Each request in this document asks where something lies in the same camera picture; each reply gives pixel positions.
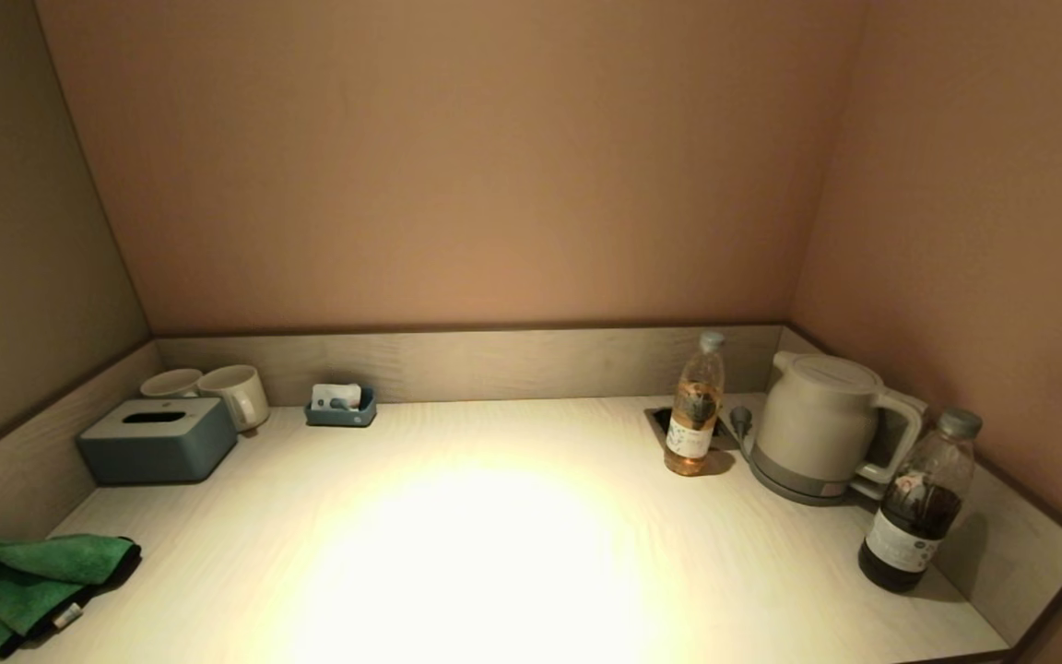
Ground green microfiber cloth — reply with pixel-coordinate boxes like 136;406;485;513
0;533;142;658

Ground recessed power socket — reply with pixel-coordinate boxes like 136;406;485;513
646;407;739;453

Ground plastic bottle with amber drink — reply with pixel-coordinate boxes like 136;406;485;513
664;332;726;477

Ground small blue sachet tray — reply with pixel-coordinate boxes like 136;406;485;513
304;385;377;428

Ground white sachets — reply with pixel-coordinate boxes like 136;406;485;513
311;383;362;411

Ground white electric kettle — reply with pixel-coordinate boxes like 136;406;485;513
752;350;928;487

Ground white ceramic mug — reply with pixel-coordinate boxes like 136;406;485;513
197;364;270;433
141;368;205;400

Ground grey kettle base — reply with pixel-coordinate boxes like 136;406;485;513
749;452;864;506

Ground grey-blue tissue box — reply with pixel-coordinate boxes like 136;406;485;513
77;397;239;485

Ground plastic bottle with dark drink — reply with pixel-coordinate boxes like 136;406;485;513
858;408;984;592

